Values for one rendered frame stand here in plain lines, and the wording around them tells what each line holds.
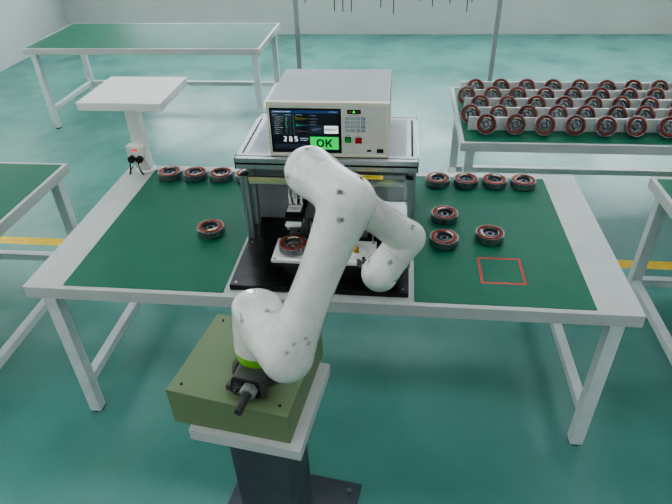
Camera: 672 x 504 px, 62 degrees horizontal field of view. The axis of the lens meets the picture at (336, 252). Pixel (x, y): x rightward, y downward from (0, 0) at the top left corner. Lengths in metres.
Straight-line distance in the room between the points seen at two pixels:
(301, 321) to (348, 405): 1.38
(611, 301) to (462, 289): 0.50
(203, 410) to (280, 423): 0.22
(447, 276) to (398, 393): 0.77
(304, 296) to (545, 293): 1.08
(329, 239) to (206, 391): 0.59
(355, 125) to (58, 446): 1.83
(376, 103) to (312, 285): 0.93
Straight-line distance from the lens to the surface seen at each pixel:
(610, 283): 2.22
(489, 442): 2.54
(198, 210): 2.56
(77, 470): 2.66
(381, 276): 1.59
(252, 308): 1.41
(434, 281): 2.05
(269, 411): 1.49
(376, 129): 2.03
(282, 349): 1.29
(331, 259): 1.20
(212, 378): 1.59
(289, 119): 2.05
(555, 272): 2.20
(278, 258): 2.12
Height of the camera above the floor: 2.01
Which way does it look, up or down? 35 degrees down
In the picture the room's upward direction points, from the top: 2 degrees counter-clockwise
